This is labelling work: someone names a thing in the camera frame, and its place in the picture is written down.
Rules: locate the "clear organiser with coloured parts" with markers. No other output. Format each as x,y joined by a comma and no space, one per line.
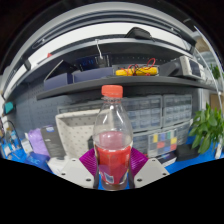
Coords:
162,143

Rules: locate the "dark grey product box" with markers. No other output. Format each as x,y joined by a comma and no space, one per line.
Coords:
52,141

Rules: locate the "green potted plant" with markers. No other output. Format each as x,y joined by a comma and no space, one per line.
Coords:
206,128

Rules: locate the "white perforated tray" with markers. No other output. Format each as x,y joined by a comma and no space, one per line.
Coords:
75,133

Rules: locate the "purple plastic bag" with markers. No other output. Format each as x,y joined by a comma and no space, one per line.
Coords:
36,141

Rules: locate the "black zip case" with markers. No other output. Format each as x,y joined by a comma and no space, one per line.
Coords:
90,143

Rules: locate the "flat black pouch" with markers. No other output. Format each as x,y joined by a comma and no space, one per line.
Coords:
187,151

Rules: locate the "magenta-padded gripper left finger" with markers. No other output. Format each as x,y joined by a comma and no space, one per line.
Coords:
89,163

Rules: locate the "low grey drawer cabinet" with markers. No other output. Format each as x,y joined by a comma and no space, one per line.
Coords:
140,143

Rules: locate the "wide grey drawer cabinet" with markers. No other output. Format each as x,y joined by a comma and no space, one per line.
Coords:
145,113

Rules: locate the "dark workbench shelf unit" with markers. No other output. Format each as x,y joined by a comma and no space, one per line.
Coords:
126,81

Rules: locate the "clear bottle with red drink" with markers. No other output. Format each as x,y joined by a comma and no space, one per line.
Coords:
112,156

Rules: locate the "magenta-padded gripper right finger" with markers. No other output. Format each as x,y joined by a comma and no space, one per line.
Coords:
138,163

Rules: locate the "small black box white label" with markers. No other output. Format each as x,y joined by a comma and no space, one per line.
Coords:
166,159

